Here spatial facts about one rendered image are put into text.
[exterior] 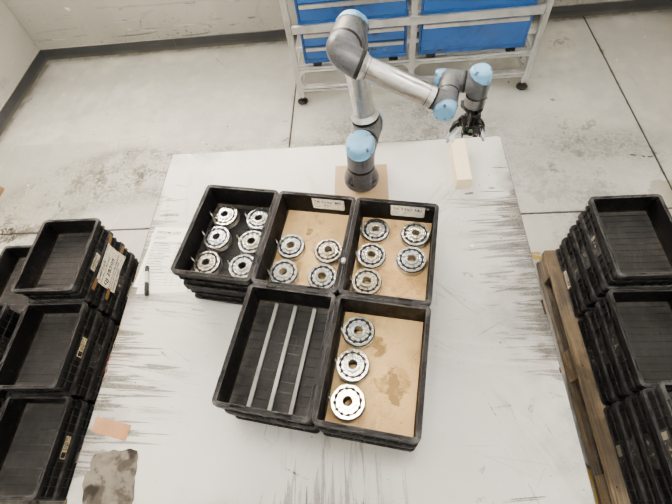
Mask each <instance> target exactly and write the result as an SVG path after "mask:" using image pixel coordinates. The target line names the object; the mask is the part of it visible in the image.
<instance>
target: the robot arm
mask: <svg viewBox="0 0 672 504"><path fill-rule="evenodd" d="M368 32H369V22H368V19H367V18H366V16H365V15H364V14H362V13H361V12H360V11H358V10H354V9H348V10H345V11H343V12H342V13H340V15H339V16H338V17H337V19H336V20H335V24H334V27H333V29H332V31H331V33H330V36H329V37H328V40H327V43H326V52H327V56H328V58H329V60H330V62H331V63H332V64H333V66H334V67H335V68H336V69H338V70H339V71H340V72H341V73H343V74H345V75H346V79H347V84H348V89H349V93H350V98H351V103H352V108H353V113H352V115H351V121H352V125H353V132H352V133H351V134H350V135H349V136H348V138H347V140H346V145H345V149H346V155H347V166H348V167H347V169H346V172H345V176H344V179H345V184H346V186H347V187H348V188H349V189H351V190H353V191H355V192H367V191H370V190H372V189H373V188H374V187H375V186H376V185H377V184H378V181H379V174H378V171H377V169H376V167H375V151H376V148H377V144H378V140H379V137H380V133H381V131H382V128H383V118H382V115H381V114H380V113H379V112H378V110H377V109H376V108H375V107H374V104H373V98H372V91H371V85H370V83H372V84H374V85H376V86H378V87H381V88H383V89H385V90H387V91H390V92H392V93H394V94H396V95H399V96H401V97H403V98H405V99H408V100H410V101H412V102H414V103H417V104H419V105H421V106H423V107H426V108H428V109H430V110H433V114H434V117H435V118H436V119H437V120H438V121H442V122H446V121H449V120H451V119H453V118H454V116H455V114H456V110H457V108H458V98H459V92H460V93H466V95H465V99H464V100H461V104H460V107H461V108H462V109H463V110H464V111H465V112H466V113H465V114H462V115H461V116H460V117H459V118H458V119H457V120H455V121H454V122H453V123H452V125H451V127H450V129H449V132H448V134H447V137H446V143H448V142H449V141H450V142H451V143H453V142H454V141H455V137H456V135H457V134H458V133H459V131H460V128H459V127H460V126H461V127H462V130H463V132H462V130H461V138H462V137H463V135H468V136H472V137H477V136H478V134H479V137H480V136H481V139H482V141H485V124H484V121H483V119H482V118H481V112H482V111H483V109H484V106H485V102H486V99H488V96H487V95H488V91H489V87H490V84H491V81H492V75H493V69H492V67H491V66H490V65H489V64H487V63H479V64H477V63H476V64H474V65H473V66H472V68H471V69H470V70H461V69H449V68H438V69H437V70H436V72H435V77H434V83H433V84H431V83H429V82H427V81H425V80H422V79H420V78H418V77H416V76H414V75H411V74H409V73H407V72H405V71H403V70H400V69H398V68H396V67H394V66H392V65H389V64H387V63H385V62H383V61H380V60H378V59H376V58H374V57H372V56H370V55H369V46H368V39H367V34H368Z"/></svg>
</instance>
